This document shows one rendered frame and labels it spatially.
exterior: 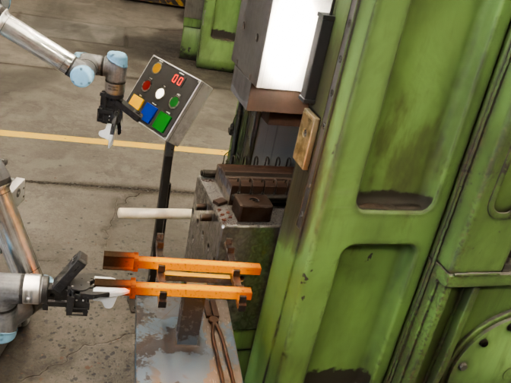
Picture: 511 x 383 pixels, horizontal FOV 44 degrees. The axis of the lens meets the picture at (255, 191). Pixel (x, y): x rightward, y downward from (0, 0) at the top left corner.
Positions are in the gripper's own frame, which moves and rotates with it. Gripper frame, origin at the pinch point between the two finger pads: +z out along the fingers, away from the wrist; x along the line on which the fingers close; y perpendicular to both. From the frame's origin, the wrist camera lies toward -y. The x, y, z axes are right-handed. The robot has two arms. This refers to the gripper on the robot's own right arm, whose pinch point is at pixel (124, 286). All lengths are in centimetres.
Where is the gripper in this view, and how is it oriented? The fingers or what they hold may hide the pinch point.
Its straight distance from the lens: 166.8
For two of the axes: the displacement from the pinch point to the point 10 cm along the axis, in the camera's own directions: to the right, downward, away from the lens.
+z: 9.7, 0.9, 2.3
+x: 1.7, 4.7, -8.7
